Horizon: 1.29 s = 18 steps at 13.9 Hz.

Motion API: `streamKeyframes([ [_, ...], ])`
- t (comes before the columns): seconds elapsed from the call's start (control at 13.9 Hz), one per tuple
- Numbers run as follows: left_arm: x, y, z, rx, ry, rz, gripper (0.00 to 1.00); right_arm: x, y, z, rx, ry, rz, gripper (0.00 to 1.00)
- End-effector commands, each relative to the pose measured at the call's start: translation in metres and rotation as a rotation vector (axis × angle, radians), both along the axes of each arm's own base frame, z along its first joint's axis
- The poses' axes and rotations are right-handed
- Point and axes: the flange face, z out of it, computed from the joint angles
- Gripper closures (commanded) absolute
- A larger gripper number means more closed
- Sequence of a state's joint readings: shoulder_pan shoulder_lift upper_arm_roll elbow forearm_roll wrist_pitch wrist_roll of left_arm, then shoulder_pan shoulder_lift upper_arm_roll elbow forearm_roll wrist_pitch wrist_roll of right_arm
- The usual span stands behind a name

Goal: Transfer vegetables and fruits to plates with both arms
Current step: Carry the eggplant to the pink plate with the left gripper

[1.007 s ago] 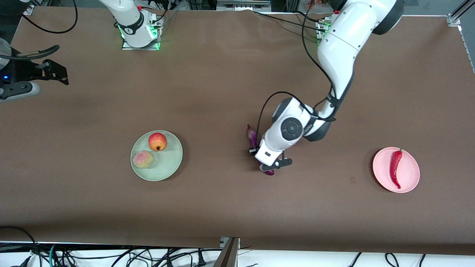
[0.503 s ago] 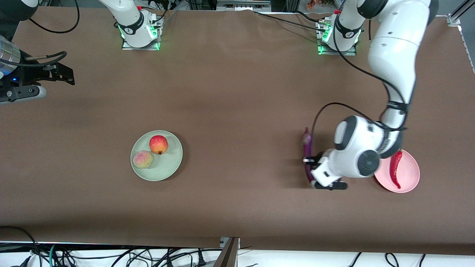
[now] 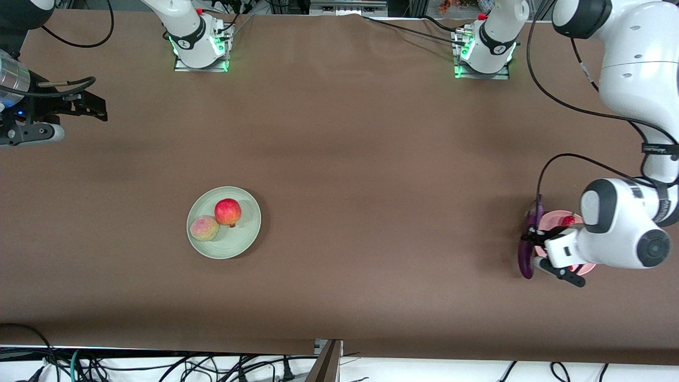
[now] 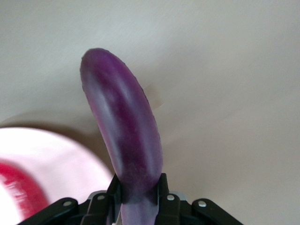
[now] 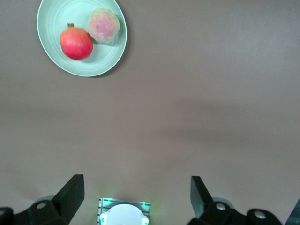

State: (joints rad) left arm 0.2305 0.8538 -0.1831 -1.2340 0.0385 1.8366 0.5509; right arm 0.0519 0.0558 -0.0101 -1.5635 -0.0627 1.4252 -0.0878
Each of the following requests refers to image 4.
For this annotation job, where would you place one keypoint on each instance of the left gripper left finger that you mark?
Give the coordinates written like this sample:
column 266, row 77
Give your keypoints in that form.
column 105, row 208

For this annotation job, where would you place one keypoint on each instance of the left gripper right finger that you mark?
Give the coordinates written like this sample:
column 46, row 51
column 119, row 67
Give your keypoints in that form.
column 168, row 208

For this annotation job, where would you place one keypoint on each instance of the red chili pepper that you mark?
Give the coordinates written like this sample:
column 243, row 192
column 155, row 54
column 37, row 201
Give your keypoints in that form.
column 23, row 187

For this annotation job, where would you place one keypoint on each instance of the long purple eggplant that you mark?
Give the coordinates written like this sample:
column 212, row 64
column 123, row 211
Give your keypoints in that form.
column 124, row 117

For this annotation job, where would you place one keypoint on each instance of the pink plate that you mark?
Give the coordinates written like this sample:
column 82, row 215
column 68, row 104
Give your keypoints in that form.
column 58, row 159

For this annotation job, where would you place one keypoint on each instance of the small clear tape patch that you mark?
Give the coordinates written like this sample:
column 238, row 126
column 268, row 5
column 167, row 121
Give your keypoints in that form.
column 157, row 99

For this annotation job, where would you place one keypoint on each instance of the brown table cover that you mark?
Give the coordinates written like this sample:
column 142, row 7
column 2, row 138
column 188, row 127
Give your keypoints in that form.
column 222, row 93

